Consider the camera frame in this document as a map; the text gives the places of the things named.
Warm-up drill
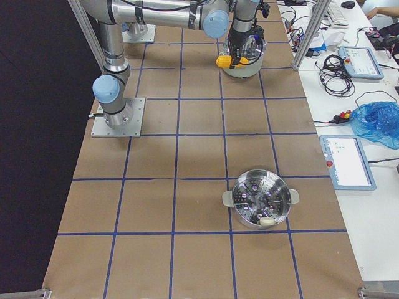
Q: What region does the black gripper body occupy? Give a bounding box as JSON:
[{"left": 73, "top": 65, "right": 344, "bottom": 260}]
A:
[{"left": 228, "top": 27, "right": 264, "bottom": 59}]

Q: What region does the glass pot lid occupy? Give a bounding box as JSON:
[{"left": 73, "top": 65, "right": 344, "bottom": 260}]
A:
[{"left": 240, "top": 35, "right": 267, "bottom": 64}]

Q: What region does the yellow corn cob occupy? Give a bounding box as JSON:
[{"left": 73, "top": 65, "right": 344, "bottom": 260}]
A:
[{"left": 216, "top": 55, "right": 249, "bottom": 69}]

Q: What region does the white keyboard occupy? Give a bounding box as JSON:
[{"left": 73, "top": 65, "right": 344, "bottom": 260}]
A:
[{"left": 327, "top": 2, "right": 349, "bottom": 29}]

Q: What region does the black computer mouse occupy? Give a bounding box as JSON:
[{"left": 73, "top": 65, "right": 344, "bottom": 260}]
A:
[{"left": 340, "top": 0, "right": 355, "bottom": 9}]

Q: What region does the upper teach pendant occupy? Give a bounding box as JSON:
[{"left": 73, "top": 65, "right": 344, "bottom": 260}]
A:
[{"left": 338, "top": 46, "right": 384, "bottom": 80}]

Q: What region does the teach pendant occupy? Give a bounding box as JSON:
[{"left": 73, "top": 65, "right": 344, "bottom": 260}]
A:
[
  {"left": 319, "top": 135, "right": 377, "bottom": 191},
  {"left": 338, "top": 46, "right": 384, "bottom": 80}
]

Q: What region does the blue plastic bag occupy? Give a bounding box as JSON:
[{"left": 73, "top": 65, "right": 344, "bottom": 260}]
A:
[{"left": 350, "top": 102, "right": 398, "bottom": 150}]

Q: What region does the lower teach pendant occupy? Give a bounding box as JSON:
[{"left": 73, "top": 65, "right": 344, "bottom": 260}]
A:
[{"left": 319, "top": 135, "right": 377, "bottom": 191}]

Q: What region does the steel steamer basket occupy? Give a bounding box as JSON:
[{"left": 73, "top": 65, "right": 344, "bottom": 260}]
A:
[{"left": 222, "top": 169, "right": 300, "bottom": 230}]

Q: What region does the brown paper table mat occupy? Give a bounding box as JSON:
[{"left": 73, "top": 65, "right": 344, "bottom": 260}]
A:
[{"left": 43, "top": 2, "right": 362, "bottom": 298}]

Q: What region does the aluminium frame post right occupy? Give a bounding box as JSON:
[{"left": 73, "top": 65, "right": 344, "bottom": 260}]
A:
[{"left": 292, "top": 0, "right": 330, "bottom": 70}]

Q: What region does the aluminium frame post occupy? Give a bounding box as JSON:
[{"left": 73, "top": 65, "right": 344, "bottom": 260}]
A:
[
  {"left": 68, "top": 0, "right": 105, "bottom": 74},
  {"left": 292, "top": 0, "right": 330, "bottom": 70}
]

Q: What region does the black coiled cable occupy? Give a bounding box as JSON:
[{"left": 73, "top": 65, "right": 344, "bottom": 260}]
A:
[{"left": 315, "top": 53, "right": 356, "bottom": 96}]

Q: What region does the aluminium frame post left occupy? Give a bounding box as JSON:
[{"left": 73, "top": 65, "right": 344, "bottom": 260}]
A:
[{"left": 68, "top": 0, "right": 105, "bottom": 74}]

